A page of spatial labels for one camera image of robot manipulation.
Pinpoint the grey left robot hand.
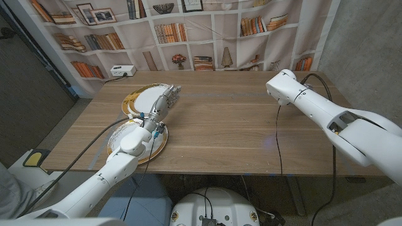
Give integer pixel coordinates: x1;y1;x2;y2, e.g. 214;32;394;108
143;83;183;130

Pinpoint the white gold-rimmed plate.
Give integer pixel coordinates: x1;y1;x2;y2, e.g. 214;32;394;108
107;118;169;166
121;83;176;117

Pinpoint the white power strip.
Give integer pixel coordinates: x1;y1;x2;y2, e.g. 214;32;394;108
110;65;137;77

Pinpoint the printed bookshelf backdrop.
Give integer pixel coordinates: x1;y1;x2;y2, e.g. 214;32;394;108
4;0;342;99

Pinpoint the grey table leg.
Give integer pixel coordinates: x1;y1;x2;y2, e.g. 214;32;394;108
287;176;307;217

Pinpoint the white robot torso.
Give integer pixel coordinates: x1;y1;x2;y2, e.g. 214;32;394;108
169;187;261;226

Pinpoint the yellow and black foot pedal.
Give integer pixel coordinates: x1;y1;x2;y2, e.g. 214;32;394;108
22;149;51;168

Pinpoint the person in grey trousers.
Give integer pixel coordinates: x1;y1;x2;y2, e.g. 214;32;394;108
0;163;59;220

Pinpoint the black power strip cord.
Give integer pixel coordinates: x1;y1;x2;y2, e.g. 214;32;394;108
103;72;129;84

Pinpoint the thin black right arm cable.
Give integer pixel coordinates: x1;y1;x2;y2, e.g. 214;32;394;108
275;105;283;176

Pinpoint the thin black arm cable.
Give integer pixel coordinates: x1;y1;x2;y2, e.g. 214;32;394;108
122;131;158;222
275;105;283;176

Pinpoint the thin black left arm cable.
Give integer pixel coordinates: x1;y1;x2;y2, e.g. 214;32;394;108
122;131;158;222

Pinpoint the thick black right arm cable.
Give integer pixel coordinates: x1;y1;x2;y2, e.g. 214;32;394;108
300;72;337;226

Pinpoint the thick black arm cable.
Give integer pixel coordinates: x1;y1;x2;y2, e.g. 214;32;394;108
300;72;337;226
18;116;145;217

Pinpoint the black torso cable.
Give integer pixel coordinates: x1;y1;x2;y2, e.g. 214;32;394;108
183;187;215;219

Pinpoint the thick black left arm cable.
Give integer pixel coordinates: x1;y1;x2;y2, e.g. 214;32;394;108
18;116;145;217

